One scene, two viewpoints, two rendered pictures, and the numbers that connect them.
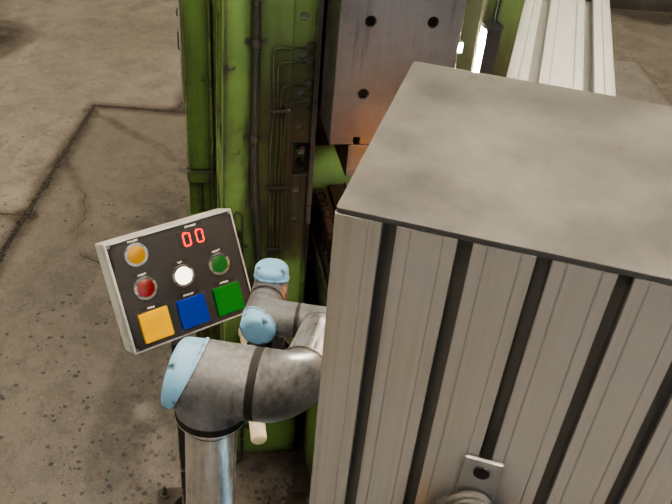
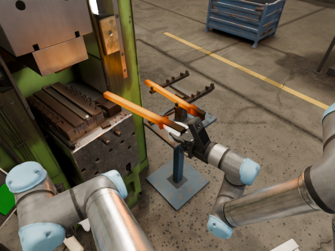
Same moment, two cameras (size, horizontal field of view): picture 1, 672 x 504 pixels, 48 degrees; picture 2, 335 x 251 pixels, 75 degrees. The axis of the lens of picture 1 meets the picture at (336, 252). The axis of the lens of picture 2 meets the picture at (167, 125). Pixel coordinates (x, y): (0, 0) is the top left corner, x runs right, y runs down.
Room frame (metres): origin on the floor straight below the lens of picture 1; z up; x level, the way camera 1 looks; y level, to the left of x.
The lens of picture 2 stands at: (0.86, 0.05, 1.69)
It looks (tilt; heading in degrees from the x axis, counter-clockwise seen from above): 43 degrees down; 324
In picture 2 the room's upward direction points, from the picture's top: straight up
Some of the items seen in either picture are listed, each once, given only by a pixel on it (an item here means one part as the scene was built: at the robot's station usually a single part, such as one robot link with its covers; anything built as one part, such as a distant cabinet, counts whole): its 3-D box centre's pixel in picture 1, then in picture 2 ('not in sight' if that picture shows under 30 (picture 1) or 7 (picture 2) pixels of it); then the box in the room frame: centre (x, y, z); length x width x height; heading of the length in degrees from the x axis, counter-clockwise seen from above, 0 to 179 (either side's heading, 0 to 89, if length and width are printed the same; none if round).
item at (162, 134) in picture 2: not in sight; (180, 120); (1.69, -0.68, 0.71); 0.40 x 0.30 x 0.02; 96
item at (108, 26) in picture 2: not in sight; (109, 36); (1.93, -0.38, 1.27); 0.09 x 0.02 x 0.17; 103
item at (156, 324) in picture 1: (155, 324); not in sight; (1.36, 0.42, 1.01); 0.07 x 0.05 x 0.07; 128
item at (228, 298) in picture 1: (228, 298); (4, 199); (1.48, 0.27, 1.01); 0.07 x 0.05 x 0.07; 128
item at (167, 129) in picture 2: not in sight; (171, 135); (1.32, -0.31, 1.10); 0.09 x 0.03 x 0.06; 16
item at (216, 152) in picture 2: not in sight; (218, 154); (1.14, -0.37, 1.12); 0.08 x 0.05 x 0.08; 103
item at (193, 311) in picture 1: (192, 311); not in sight; (1.42, 0.35, 1.01); 0.07 x 0.05 x 0.07; 128
